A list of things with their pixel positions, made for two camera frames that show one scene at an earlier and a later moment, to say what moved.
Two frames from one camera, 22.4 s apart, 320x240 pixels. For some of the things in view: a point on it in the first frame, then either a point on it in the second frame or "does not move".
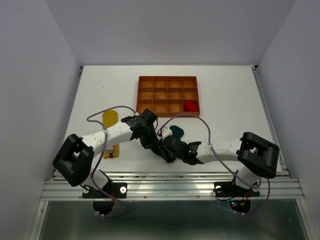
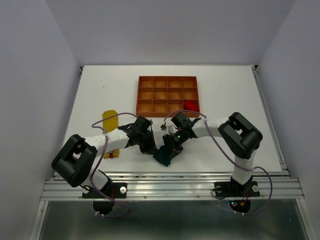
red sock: (190, 106) does not move
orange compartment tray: (165, 95) does not move
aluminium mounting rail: (175, 186) does not move
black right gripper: (163, 151) → (168, 141)
